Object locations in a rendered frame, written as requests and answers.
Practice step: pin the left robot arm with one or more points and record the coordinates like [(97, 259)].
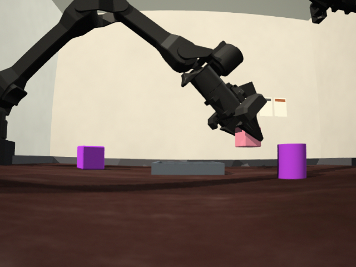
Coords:
[(81, 16)]

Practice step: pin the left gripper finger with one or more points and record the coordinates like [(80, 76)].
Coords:
[(252, 128), (231, 126)]

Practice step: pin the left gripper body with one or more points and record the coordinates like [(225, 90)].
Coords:
[(224, 102)]

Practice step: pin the purple cylinder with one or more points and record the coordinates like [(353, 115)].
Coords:
[(291, 161)]

